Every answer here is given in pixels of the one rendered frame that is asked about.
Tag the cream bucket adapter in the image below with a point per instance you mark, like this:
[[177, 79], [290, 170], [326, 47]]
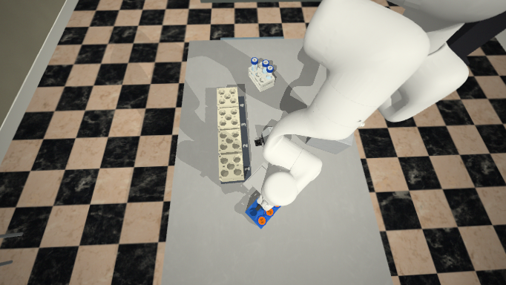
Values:
[[230, 120], [229, 142], [231, 167], [227, 98]]

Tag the white tube rack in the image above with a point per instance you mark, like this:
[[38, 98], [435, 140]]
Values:
[[264, 83]]

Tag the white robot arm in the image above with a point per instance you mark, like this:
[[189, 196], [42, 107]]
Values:
[[374, 56]]

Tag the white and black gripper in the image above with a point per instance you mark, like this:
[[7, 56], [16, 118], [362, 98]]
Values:
[[259, 200]]

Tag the blue tube rack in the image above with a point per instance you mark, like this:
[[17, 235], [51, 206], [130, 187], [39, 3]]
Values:
[[253, 213]]

